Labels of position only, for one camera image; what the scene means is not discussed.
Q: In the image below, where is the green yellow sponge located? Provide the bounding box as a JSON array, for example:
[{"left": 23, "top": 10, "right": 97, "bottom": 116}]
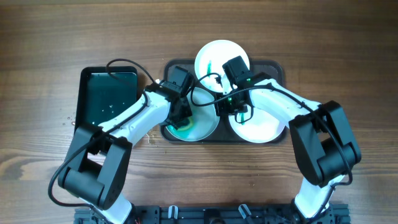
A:
[{"left": 178, "top": 117, "right": 193, "bottom": 131}]

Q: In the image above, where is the white plate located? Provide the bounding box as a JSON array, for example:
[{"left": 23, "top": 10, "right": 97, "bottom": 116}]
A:
[
  {"left": 165, "top": 93, "right": 220, "bottom": 142},
  {"left": 228, "top": 106, "right": 285, "bottom": 143},
  {"left": 194, "top": 40, "right": 250, "bottom": 93}
]

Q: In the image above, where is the white plate top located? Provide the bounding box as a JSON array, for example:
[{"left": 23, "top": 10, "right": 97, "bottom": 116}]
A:
[{"left": 194, "top": 40, "right": 250, "bottom": 93}]

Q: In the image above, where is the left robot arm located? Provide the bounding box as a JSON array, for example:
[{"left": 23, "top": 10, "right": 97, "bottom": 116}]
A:
[{"left": 51, "top": 67, "right": 193, "bottom": 223}]

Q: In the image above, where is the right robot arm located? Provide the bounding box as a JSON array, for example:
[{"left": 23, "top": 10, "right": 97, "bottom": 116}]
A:
[{"left": 220, "top": 56, "right": 361, "bottom": 223}]

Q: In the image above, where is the dark brown serving tray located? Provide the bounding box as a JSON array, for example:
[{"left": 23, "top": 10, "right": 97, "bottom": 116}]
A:
[{"left": 160, "top": 59, "right": 287, "bottom": 145}]

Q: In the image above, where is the black water tray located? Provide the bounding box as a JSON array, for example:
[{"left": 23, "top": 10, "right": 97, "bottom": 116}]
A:
[{"left": 73, "top": 66, "right": 137, "bottom": 138}]

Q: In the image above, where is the left black cable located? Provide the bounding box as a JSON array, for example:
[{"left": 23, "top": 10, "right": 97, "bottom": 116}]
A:
[{"left": 47, "top": 58, "right": 156, "bottom": 208}]

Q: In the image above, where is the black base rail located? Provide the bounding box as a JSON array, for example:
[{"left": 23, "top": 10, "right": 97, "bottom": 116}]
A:
[{"left": 73, "top": 204, "right": 351, "bottom": 224}]

